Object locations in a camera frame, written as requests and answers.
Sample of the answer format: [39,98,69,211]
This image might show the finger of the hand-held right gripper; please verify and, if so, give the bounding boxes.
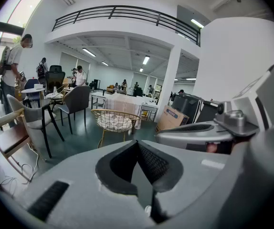
[155,122,234,152]

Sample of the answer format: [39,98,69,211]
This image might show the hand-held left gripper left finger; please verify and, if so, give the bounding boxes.
[0,140,153,229]

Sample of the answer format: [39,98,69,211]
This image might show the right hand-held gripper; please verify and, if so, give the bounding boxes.
[213,53,274,138]

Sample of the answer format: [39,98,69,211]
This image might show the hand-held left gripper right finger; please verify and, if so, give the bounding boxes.
[138,140,239,224]

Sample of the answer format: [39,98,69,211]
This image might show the rattan chair with floral cushion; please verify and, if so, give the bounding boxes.
[91,108,142,148]

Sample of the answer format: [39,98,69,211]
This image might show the floral round seat cushion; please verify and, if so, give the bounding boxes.
[96,113,133,128]

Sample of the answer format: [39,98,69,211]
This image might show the table with pink tablecloth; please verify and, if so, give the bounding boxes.
[105,93,143,130]

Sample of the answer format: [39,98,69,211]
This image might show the white and black armchair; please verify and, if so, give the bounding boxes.
[7,94,65,159]

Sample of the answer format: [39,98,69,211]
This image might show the dark grey upholstered chair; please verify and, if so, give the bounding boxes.
[58,85,91,135]

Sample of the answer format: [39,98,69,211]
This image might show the wooden chair brown seat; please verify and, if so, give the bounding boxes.
[0,108,34,180]

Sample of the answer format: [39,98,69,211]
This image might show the black office chair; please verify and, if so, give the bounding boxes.
[45,65,66,93]

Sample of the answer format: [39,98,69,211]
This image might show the blue chair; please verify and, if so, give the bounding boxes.
[23,78,42,104]

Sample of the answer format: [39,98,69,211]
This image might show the cardboard box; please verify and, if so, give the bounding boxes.
[155,105,190,132]

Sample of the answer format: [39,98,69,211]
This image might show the black television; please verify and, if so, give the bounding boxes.
[171,93,205,124]

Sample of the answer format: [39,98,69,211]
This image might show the round white table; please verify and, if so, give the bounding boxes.
[21,87,46,108]

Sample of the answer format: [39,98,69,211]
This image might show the black balcony railing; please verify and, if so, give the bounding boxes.
[52,5,201,47]

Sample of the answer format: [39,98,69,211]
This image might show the window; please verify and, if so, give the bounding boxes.
[0,0,44,30]

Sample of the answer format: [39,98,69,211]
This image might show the white floor cables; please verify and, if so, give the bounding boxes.
[0,144,40,198]

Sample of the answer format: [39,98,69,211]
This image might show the wire chair with patterned cushion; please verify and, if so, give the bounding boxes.
[45,84,69,106]

